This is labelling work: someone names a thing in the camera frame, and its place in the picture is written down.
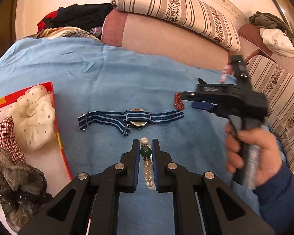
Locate grey black organza scrunchie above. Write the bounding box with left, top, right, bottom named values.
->
left=0, top=147, right=52, bottom=233

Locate patterned beige cloth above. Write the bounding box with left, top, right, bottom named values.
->
left=28, top=27, right=101, bottom=42

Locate pink side bolster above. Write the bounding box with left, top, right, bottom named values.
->
left=228, top=24, right=294, bottom=77

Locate red cardboard tray box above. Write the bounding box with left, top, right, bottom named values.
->
left=0, top=87, right=72, bottom=234

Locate cream dotted organza scrunchie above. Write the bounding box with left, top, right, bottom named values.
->
left=7, top=84, right=55, bottom=152

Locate red bead bracelet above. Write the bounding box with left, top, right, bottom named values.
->
left=173, top=91, right=185, bottom=111

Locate olive green garment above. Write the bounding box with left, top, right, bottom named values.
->
left=249, top=11, right=294, bottom=46

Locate pink bolster cushion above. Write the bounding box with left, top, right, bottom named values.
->
left=101, top=10, right=228, bottom=70

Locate red white checked scrunchie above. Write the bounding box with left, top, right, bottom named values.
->
left=0, top=116, right=25, bottom=163

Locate striped floral pillow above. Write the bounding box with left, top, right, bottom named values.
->
left=111, top=0, right=240, bottom=52

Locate person right hand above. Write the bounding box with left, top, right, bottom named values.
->
left=225, top=124, right=283, bottom=187

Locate small black hair clip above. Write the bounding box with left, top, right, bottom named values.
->
left=198, top=78, right=207, bottom=85

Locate striped floral side cushion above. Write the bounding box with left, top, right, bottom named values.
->
left=246, top=55, right=294, bottom=173

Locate white floral garment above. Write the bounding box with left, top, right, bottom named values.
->
left=259, top=28, right=294, bottom=58

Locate dark clothes pile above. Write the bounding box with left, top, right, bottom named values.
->
left=37, top=3, right=113, bottom=33

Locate white pearl bead bracelet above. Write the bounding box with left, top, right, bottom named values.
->
left=139, top=137, right=157, bottom=192

